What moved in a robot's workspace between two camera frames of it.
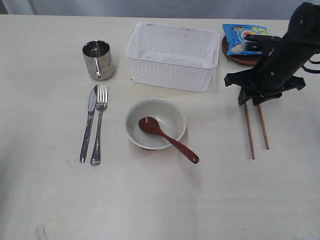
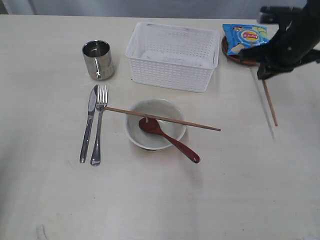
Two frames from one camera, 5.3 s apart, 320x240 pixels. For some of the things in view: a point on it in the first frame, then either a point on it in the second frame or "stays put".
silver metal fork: [101, 103] stays put
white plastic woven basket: [169, 56] stays put
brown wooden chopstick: [250, 130] → [116, 109]
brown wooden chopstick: [263, 126] → [270, 102]
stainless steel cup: [98, 55] stays put
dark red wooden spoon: [151, 125] stays put
